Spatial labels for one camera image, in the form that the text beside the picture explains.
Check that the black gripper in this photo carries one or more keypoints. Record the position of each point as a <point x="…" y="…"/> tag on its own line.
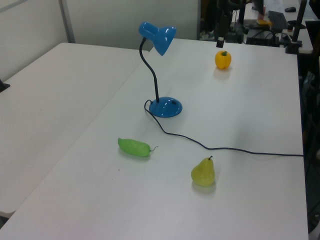
<point x="222" y="26"/>

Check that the blue desk lamp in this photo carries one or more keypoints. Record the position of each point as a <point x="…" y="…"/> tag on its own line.
<point x="165" y="107"/>

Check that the yellow bell pepper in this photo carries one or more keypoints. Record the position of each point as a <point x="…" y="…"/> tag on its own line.
<point x="222" y="61"/>

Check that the black electronics box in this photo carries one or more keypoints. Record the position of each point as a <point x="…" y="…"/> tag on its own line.
<point x="261" y="37"/>

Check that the small yellow object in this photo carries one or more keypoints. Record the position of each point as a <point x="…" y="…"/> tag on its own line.
<point x="264" y="22"/>

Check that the black computer keyboard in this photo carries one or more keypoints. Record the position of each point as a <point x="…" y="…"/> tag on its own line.
<point x="278" y="20"/>

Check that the black computer mouse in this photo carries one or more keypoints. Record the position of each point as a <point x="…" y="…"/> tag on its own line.
<point x="290" y="9"/>

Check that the black monitor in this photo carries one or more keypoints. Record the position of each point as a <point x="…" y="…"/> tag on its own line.
<point x="313" y="33"/>

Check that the green pear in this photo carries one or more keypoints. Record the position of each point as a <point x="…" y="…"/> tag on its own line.
<point x="203" y="173"/>

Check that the black clamped camera stand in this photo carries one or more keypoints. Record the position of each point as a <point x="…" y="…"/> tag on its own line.
<point x="297" y="30"/>

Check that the grey metal partition post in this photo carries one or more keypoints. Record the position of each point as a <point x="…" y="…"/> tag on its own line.
<point x="67" y="20"/>

